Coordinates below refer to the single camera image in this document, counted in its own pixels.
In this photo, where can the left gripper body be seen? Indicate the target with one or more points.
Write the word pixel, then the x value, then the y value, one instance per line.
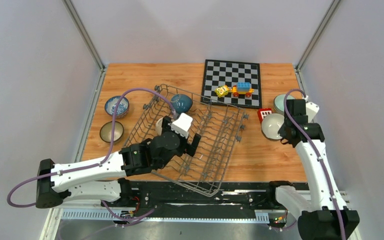
pixel 167 128

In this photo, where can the light teal checked bowl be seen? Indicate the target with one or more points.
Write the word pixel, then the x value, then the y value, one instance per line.
pixel 278 104

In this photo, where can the teal white bowl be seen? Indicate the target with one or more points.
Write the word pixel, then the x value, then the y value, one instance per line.
pixel 271 124

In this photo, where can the grey wire dish rack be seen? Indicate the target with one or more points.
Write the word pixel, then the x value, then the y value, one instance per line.
pixel 218 125

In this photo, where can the dark patterned bowl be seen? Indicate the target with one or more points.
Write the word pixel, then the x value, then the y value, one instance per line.
pixel 107 130

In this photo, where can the white blue floral bowl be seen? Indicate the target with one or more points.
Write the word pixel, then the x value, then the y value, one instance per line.
pixel 113 103

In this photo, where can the beige bowl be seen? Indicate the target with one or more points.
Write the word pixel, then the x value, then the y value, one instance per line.
pixel 158 126

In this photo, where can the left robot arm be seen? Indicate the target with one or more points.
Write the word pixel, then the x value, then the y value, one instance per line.
pixel 104 179

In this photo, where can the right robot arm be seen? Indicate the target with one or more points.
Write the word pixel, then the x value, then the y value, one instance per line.
pixel 326 216

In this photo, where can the red toy brick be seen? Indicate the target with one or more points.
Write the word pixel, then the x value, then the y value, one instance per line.
pixel 263 112

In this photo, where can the dark blue bowl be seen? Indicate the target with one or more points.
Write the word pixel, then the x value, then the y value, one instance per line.
pixel 182 103

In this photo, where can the blue orange toy car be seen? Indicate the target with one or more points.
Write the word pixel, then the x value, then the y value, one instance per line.
pixel 242 88

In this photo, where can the yellow toy block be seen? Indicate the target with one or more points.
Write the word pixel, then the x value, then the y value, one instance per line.
pixel 222 91

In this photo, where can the black white chessboard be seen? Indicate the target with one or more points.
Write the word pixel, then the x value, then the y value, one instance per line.
pixel 223 72

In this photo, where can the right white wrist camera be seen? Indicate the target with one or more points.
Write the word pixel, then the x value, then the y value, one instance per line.
pixel 311 109

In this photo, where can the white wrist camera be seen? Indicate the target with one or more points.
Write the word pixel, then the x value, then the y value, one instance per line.
pixel 311 109
pixel 182 125

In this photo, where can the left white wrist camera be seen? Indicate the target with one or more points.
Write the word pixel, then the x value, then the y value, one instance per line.
pixel 182 125

